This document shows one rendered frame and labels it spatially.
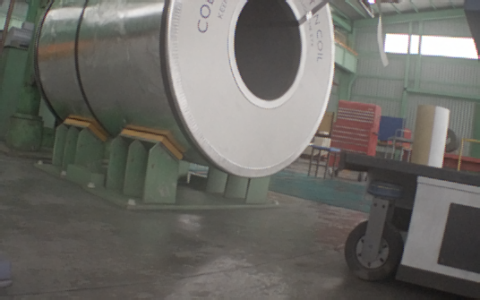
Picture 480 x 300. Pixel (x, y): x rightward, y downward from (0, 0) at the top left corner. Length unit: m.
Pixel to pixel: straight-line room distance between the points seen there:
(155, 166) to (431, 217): 1.13
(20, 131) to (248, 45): 1.65
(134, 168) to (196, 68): 0.55
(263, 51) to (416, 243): 1.50
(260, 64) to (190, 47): 0.77
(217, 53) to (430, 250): 1.09
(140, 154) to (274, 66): 0.82
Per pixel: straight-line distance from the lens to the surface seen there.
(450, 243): 1.10
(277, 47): 2.27
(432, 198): 1.10
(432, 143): 6.46
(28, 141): 3.08
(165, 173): 1.84
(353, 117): 7.10
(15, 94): 3.90
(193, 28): 1.63
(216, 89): 1.71
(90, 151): 2.33
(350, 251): 1.26
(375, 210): 1.21
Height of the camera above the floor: 0.34
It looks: 2 degrees down
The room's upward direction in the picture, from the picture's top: 9 degrees clockwise
